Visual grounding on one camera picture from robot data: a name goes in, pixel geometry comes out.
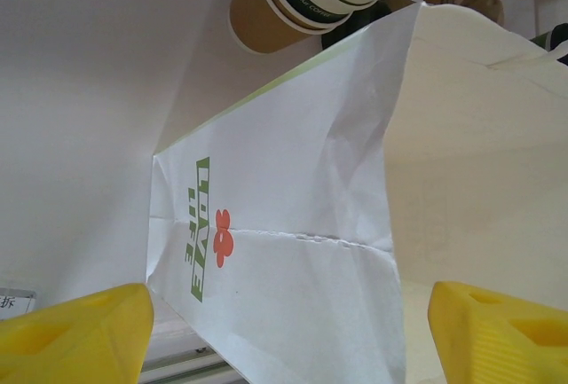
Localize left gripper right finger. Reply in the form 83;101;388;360
429;280;568;384

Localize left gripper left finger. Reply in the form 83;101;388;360
0;282;155;384

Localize white printed paper bag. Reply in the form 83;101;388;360
146;0;568;384

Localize brown paper cup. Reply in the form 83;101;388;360
229;0;323;55

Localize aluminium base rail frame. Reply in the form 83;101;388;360
140;337;236;383

